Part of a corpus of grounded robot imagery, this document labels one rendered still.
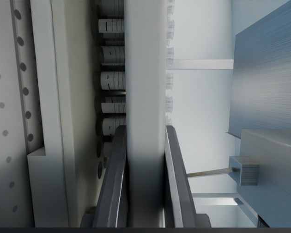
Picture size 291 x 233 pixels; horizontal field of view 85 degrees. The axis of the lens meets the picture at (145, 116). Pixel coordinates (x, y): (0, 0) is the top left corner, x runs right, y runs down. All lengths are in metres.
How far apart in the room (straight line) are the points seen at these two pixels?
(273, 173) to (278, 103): 0.32
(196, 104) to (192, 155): 1.08
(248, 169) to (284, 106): 0.30
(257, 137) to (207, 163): 3.53
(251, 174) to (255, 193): 0.03
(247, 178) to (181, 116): 3.27
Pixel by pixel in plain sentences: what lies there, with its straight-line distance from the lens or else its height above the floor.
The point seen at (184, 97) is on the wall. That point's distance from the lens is 3.56.
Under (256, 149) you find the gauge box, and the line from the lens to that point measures 0.26.
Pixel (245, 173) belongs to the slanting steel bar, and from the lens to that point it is 0.25.
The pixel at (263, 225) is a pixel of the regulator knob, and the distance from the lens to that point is 0.28.
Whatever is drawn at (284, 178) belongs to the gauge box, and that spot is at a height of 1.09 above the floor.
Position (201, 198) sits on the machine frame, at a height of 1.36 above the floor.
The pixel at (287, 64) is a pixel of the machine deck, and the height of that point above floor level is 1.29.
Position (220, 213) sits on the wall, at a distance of 4.23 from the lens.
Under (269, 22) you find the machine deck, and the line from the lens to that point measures 0.61.
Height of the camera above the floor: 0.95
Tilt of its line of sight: 1 degrees up
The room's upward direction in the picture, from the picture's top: 90 degrees clockwise
